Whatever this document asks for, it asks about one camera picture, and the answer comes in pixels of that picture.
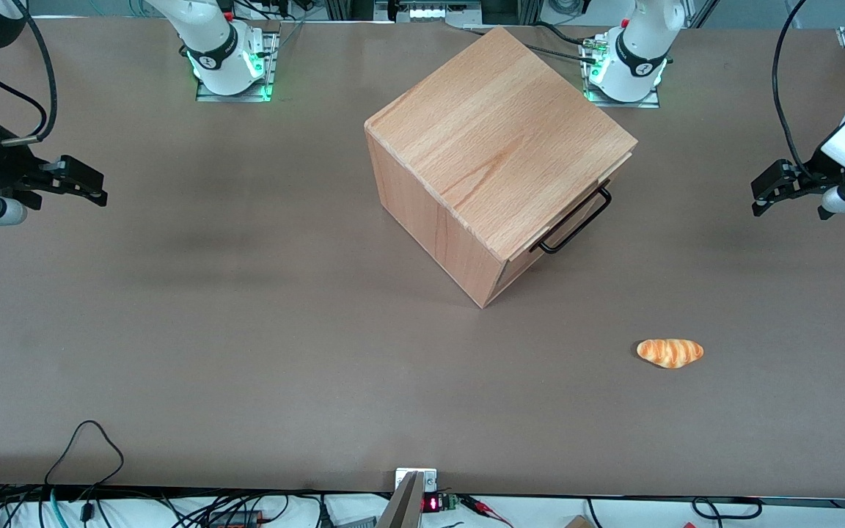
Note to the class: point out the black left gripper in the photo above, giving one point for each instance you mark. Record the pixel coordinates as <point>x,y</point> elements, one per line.
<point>808,178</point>

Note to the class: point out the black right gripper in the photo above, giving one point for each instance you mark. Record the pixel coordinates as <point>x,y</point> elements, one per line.
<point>3,170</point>

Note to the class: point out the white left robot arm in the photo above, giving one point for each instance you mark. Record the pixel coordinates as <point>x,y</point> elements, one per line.
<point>639,51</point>

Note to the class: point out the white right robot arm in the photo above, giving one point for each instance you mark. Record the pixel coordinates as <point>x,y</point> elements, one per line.
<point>221,51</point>

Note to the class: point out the light wooden drawer cabinet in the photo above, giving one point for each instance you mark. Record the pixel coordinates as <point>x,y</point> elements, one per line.
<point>496,132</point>

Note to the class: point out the orange toy croissant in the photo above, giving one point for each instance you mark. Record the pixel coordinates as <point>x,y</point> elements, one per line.
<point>670,353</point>

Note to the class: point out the brown cardboard piece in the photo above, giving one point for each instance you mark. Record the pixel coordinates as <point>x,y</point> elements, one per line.
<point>578,523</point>

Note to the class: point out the grey device with white lights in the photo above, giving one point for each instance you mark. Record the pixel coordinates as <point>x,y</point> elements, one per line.
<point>430,11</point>

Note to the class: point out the red and black probe lead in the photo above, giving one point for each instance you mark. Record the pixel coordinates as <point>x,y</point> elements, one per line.
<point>485,510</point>

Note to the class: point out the module with red display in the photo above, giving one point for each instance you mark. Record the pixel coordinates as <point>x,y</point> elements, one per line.
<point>433,503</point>

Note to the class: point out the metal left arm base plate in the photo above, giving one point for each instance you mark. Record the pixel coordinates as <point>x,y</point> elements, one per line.
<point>648,101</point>

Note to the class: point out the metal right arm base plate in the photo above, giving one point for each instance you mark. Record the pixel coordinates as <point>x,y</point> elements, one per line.
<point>206,94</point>

